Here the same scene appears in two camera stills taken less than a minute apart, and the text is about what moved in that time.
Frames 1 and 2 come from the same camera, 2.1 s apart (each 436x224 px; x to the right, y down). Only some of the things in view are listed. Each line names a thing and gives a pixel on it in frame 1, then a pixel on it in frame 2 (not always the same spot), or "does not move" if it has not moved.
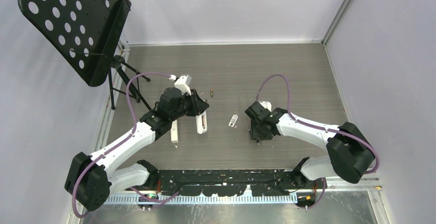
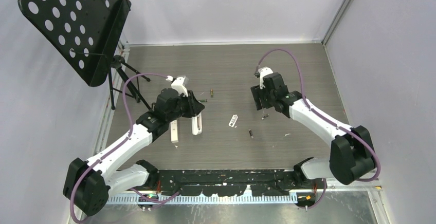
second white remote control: (174, 129) does not move
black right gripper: (255, 135) → (256, 92)
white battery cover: (233, 120) does not move
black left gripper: (199, 105) does not move
